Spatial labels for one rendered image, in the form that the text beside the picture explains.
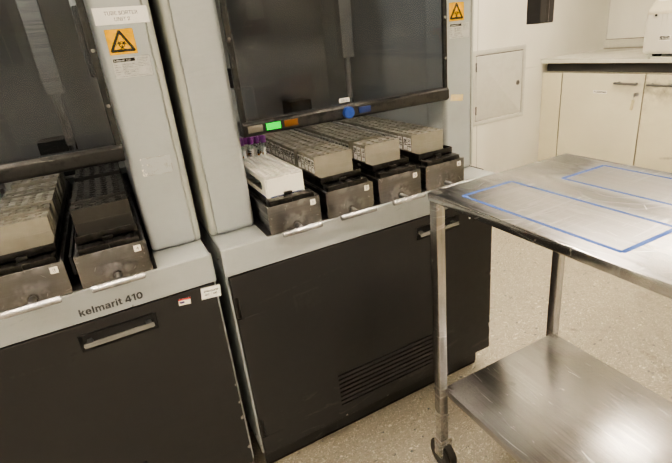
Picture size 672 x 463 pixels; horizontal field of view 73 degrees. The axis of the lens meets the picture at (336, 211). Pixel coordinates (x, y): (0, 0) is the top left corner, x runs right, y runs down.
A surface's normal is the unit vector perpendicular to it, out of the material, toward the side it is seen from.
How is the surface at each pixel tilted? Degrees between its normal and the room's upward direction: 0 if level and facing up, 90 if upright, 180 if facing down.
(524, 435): 0
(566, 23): 90
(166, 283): 90
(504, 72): 90
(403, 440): 0
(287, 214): 90
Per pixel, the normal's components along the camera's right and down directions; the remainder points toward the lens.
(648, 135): -0.88, 0.25
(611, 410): -0.10, -0.93
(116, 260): 0.46, 0.27
